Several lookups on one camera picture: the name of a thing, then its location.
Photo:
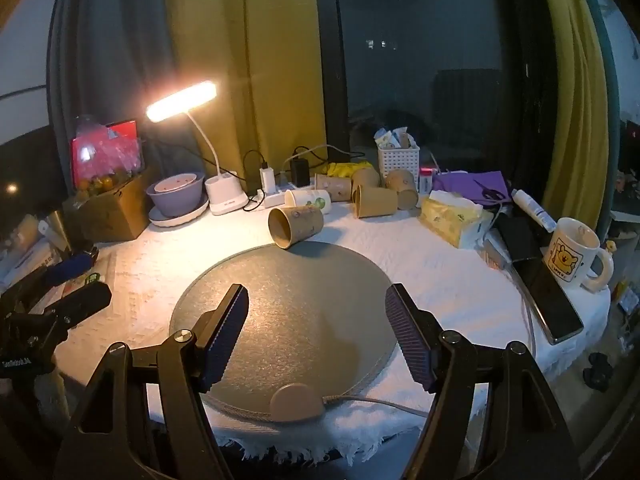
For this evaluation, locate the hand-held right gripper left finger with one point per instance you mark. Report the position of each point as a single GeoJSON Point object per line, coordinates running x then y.
{"type": "Point", "coordinates": [227, 340]}

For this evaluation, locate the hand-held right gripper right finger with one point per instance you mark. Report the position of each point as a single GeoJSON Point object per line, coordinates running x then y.
{"type": "Point", "coordinates": [410, 340]}

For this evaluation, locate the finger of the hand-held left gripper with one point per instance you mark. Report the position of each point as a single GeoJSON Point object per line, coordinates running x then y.
{"type": "Point", "coordinates": [82, 300]}
{"type": "Point", "coordinates": [72, 266]}

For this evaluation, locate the brown paper cup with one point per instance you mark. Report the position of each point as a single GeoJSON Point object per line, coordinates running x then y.
{"type": "Point", "coordinates": [366, 177]}
{"type": "Point", "coordinates": [375, 202]}
{"type": "Point", "coordinates": [335, 187]}
{"type": "Point", "coordinates": [402, 187]}
{"type": "Point", "coordinates": [296, 225]}

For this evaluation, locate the white paper cup green print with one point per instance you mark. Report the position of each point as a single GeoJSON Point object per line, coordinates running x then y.
{"type": "Point", "coordinates": [310, 201]}

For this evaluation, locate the cardboard box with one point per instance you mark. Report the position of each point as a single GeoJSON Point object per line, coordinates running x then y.
{"type": "Point", "coordinates": [112, 212]}

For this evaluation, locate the white tablecloth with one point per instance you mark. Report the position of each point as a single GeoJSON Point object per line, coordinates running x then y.
{"type": "Point", "coordinates": [150, 270]}

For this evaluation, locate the round grey mat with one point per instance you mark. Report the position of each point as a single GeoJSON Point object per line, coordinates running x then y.
{"type": "Point", "coordinates": [300, 310]}

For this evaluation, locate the purple bowl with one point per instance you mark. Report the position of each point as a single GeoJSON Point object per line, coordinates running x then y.
{"type": "Point", "coordinates": [175, 202]}

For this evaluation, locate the red box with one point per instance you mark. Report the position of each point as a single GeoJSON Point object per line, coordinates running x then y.
{"type": "Point", "coordinates": [107, 147]}

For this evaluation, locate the yellow tissue pack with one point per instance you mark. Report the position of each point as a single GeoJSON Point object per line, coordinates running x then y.
{"type": "Point", "coordinates": [450, 217]}

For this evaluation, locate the white plate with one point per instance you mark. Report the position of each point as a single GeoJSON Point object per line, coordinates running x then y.
{"type": "Point", "coordinates": [195, 215]}

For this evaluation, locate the pink bowl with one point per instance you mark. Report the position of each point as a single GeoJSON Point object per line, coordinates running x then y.
{"type": "Point", "coordinates": [175, 182]}

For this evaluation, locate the black smartphone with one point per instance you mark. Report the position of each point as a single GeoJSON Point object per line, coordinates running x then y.
{"type": "Point", "coordinates": [550, 300]}

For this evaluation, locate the white power strip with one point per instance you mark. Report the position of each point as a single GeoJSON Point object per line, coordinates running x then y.
{"type": "Point", "coordinates": [272, 200]}

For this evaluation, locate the black wallet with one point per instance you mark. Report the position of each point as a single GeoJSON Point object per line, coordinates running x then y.
{"type": "Point", "coordinates": [517, 237]}

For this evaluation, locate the small white bottle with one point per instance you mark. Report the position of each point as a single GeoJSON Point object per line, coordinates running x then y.
{"type": "Point", "coordinates": [425, 180]}

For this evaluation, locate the white charger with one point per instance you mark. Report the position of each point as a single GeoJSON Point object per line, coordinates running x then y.
{"type": "Point", "coordinates": [268, 180]}

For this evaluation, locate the black scissors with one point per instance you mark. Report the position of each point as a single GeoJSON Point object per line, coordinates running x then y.
{"type": "Point", "coordinates": [487, 190]}

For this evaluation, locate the white plastic basket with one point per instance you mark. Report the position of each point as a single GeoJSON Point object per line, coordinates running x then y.
{"type": "Point", "coordinates": [398, 167]}

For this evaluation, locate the white tube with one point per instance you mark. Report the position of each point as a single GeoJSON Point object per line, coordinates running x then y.
{"type": "Point", "coordinates": [532, 209]}

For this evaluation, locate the yellow rubber gloves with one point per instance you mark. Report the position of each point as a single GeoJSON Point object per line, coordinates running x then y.
{"type": "Point", "coordinates": [350, 170]}

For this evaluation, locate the cream bear print mug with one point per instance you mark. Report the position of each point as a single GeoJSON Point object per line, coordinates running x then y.
{"type": "Point", "coordinates": [570, 255]}

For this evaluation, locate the black charger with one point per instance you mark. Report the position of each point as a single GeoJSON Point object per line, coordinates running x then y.
{"type": "Point", "coordinates": [300, 172]}

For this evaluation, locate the white desk lamp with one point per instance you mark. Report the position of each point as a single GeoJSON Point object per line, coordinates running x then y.
{"type": "Point", "coordinates": [182, 101]}

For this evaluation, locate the grey curtain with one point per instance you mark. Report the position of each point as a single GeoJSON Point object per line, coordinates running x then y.
{"type": "Point", "coordinates": [110, 50]}

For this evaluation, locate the yellow curtain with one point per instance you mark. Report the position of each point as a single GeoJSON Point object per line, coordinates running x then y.
{"type": "Point", "coordinates": [575, 85]}
{"type": "Point", "coordinates": [250, 35]}

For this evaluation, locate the black window frame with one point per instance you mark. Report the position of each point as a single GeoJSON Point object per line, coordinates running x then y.
{"type": "Point", "coordinates": [327, 60]}

